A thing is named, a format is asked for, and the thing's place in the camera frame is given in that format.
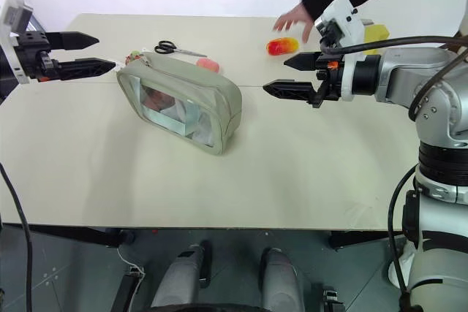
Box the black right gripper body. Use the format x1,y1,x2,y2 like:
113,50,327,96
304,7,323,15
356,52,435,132
309,50,347,109

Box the small colourful keychain charm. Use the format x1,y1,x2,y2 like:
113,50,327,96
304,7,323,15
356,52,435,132
123,50,148,69

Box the yellow sponge block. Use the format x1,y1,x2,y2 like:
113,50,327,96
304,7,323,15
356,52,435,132
363,23,390,56

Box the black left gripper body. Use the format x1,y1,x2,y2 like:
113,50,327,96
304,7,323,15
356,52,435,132
16,32,61,83

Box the beige zippered pouch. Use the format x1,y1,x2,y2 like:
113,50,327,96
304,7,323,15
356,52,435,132
116,52,244,156

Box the black stand foot bracket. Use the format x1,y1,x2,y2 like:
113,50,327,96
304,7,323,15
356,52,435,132
322,289,347,312
110,267,146,312

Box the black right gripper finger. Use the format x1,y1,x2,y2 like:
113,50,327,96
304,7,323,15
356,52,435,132
262,78,318,104
283,52,320,71

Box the black table frame bar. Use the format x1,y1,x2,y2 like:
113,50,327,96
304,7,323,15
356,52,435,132
0,223,137,251
328,230,407,251

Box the pink round toy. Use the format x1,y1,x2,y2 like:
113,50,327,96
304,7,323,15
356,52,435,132
196,58,222,74

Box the person's bare hand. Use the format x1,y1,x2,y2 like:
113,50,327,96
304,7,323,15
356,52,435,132
273,4,316,44

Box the black handled scissors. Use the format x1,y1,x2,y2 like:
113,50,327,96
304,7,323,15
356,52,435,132
154,39,209,58

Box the grey robot leg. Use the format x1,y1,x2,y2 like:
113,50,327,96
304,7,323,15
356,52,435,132
151,240,214,310
259,247,312,310

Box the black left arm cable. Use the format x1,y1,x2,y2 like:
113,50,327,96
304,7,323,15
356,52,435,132
0,161,34,312

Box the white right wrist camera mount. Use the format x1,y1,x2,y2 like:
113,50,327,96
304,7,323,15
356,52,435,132
315,0,367,102

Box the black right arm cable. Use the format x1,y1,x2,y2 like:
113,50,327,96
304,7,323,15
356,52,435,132
320,35,468,123

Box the black robot body cable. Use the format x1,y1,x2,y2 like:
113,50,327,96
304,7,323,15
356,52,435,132
386,163,422,312

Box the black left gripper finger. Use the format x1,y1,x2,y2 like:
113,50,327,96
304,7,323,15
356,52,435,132
47,31,100,51
54,57,117,82

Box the thin white cord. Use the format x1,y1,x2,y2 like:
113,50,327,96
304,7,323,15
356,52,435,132
116,246,144,277

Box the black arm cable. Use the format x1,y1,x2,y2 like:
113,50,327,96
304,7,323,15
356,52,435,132
320,35,468,123
0,161,34,312

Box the orange red toy fruit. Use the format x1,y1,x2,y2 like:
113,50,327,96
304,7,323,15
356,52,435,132
265,37,301,57

